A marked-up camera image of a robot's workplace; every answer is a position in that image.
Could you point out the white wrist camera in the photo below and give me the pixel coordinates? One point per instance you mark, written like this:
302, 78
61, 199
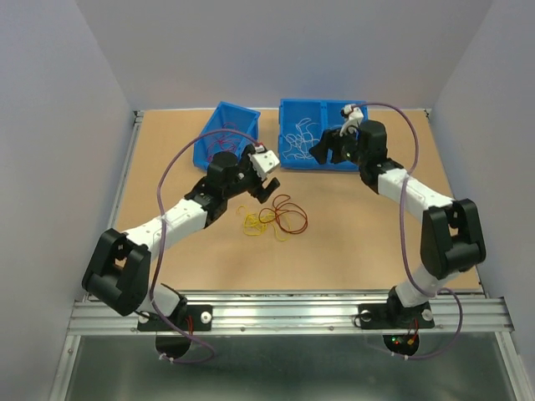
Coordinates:
353, 116
264, 163

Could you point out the middle blue bin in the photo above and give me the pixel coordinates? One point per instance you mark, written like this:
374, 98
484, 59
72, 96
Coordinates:
300, 124

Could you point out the right blue bin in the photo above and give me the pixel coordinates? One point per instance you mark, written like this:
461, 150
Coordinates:
333, 119

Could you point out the aluminium rail frame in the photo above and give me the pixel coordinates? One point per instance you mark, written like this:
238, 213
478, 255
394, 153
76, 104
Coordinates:
298, 346

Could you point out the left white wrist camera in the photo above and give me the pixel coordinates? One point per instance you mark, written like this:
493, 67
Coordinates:
264, 163

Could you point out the small blue bin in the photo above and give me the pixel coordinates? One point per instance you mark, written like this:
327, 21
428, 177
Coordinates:
225, 122

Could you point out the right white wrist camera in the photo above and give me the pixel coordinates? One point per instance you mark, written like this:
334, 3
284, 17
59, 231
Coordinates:
353, 116

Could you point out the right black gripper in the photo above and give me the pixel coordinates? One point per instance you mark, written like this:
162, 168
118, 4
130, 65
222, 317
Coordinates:
331, 140

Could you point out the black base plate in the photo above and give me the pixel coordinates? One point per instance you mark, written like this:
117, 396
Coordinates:
191, 318
381, 316

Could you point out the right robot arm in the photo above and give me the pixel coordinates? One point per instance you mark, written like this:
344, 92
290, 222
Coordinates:
451, 240

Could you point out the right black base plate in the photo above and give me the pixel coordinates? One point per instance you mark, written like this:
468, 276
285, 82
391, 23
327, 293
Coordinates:
381, 316

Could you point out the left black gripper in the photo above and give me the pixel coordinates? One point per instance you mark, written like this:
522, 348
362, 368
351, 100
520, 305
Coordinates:
260, 194

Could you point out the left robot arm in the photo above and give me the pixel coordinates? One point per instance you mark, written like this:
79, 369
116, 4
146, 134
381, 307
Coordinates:
119, 271

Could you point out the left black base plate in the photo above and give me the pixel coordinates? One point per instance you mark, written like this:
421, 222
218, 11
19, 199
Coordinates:
191, 318

